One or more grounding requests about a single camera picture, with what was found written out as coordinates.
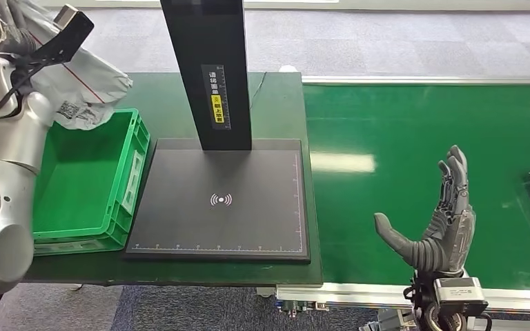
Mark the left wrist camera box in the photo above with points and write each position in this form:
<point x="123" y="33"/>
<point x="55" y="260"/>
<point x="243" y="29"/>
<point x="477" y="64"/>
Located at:
<point x="68" y="36"/>

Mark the grey metal bracket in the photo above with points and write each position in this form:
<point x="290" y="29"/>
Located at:
<point x="386" y="322"/>

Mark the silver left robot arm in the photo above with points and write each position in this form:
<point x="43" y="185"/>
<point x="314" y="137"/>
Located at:
<point x="0" y="182"/>

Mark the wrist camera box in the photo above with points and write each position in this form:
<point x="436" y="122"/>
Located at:
<point x="459" y="294"/>
<point x="68" y="36"/>

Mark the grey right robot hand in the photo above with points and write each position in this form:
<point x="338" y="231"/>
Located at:
<point x="450" y="242"/>

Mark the black weighing scanner device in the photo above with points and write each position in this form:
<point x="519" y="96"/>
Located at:
<point x="219" y="219"/>

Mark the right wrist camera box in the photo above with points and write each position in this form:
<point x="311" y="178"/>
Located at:
<point x="459" y="294"/>

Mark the green plastic basket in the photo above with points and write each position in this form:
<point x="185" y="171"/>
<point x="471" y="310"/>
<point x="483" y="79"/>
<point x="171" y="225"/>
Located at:
<point x="86" y="182"/>

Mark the green conveyor belt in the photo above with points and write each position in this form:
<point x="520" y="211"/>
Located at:
<point x="429" y="114"/>

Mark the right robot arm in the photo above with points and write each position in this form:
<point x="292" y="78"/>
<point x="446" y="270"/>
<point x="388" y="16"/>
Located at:
<point x="422" y="297"/>

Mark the small white round object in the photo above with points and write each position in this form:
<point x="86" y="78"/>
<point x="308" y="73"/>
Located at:
<point x="288" y="69"/>

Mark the metal connector block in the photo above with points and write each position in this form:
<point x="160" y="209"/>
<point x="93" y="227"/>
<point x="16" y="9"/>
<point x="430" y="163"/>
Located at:
<point x="301" y="307"/>

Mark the grey table foot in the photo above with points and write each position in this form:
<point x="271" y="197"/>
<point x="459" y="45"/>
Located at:
<point x="76" y="287"/>

